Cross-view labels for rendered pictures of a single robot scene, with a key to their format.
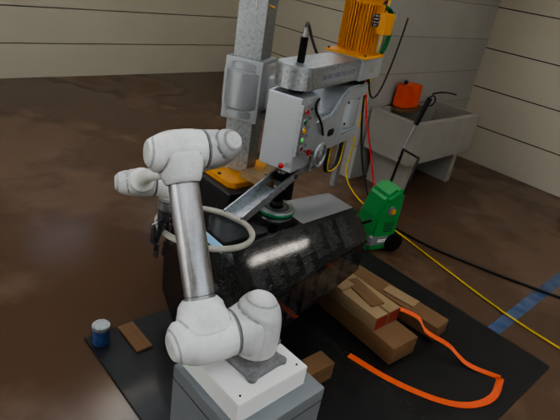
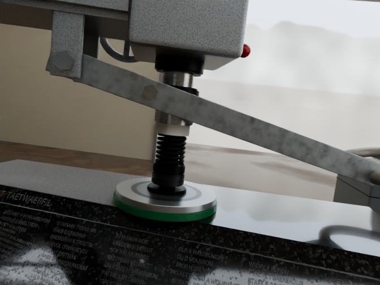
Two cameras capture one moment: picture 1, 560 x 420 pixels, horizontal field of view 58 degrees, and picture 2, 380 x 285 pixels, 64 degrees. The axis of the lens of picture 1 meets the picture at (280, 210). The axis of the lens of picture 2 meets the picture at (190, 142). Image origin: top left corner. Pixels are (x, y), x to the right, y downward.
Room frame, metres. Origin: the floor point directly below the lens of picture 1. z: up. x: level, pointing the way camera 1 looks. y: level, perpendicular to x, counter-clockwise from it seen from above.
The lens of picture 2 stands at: (3.04, 0.55, 1.03)
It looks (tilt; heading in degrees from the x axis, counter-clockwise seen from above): 6 degrees down; 233
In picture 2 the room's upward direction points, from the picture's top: 6 degrees clockwise
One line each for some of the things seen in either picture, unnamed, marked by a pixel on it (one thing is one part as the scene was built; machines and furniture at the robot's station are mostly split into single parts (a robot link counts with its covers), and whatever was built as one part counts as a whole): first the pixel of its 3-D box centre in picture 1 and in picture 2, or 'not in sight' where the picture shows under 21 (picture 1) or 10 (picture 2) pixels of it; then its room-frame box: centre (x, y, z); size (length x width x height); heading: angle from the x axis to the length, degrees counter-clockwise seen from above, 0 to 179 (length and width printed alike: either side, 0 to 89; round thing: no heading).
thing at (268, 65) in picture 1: (248, 87); not in sight; (3.37, 0.35, 1.35); 0.35 x 0.35 x 0.41
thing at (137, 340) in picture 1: (134, 336); not in sight; (2.30, 0.73, 0.02); 0.25 x 0.10 x 0.01; 46
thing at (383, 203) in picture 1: (384, 200); not in sight; (4.00, -0.87, 0.43); 0.35 x 0.35 x 0.87; 31
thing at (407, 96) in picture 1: (410, 94); not in sight; (5.78, -1.23, 0.99); 0.50 x 0.22 x 0.33; 137
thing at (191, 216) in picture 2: (276, 207); (166, 194); (2.69, 0.02, 0.84); 0.22 x 0.22 x 0.04
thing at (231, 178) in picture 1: (238, 167); not in sight; (3.37, 0.35, 0.76); 0.49 x 0.49 x 0.05; 46
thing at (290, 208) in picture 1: (276, 207); (166, 192); (2.69, 0.02, 0.84); 0.21 x 0.21 x 0.01
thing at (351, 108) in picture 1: (342, 108); not in sight; (3.27, -0.29, 1.34); 0.19 x 0.19 x 0.20
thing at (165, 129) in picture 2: not in sight; (173, 125); (2.69, 0.02, 0.99); 0.07 x 0.07 x 0.04
